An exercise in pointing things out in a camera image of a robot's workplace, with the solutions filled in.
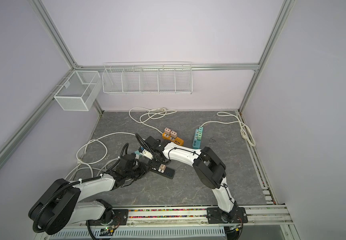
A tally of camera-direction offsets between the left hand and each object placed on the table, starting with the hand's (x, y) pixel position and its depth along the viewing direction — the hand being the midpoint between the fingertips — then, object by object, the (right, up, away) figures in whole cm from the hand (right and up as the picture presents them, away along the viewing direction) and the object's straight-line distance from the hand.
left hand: (151, 170), depth 87 cm
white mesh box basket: (-50, +50, +12) cm, 71 cm away
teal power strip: (+29, +18, +12) cm, 36 cm away
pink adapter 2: (+8, +23, +12) cm, 27 cm away
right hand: (+2, +4, +1) cm, 5 cm away
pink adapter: (+7, +4, -4) cm, 9 cm away
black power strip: (+7, +1, -1) cm, 7 cm away
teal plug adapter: (-11, +10, +7) cm, 16 cm away
